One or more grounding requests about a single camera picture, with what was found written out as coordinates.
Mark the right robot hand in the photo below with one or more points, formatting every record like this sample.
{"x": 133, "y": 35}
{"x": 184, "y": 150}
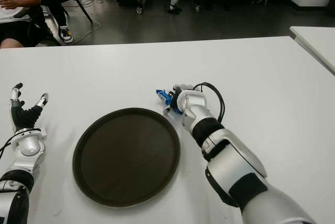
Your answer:
{"x": 180, "y": 89}

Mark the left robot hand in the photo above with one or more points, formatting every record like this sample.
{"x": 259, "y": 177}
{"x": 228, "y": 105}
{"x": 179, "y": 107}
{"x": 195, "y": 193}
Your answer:
{"x": 24, "y": 115}

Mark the blue Oreo cookie packet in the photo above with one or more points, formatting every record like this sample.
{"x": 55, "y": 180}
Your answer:
{"x": 165, "y": 97}

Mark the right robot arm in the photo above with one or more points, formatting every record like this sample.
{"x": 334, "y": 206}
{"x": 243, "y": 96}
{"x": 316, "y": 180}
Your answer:
{"x": 230, "y": 161}

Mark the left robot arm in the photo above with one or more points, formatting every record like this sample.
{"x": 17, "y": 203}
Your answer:
{"x": 21, "y": 156}

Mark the round dark brown tray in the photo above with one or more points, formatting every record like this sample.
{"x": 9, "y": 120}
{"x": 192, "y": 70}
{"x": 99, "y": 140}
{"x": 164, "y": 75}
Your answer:
{"x": 127, "y": 156}

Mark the person leg with sneaker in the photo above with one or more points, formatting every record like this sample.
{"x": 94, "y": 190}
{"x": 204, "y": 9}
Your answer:
{"x": 64, "y": 31}

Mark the seated person white shirt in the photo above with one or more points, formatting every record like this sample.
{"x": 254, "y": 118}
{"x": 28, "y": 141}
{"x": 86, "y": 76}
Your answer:
{"x": 13, "y": 4}

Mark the white side table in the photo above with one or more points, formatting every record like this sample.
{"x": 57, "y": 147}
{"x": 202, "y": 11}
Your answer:
{"x": 316, "y": 40}

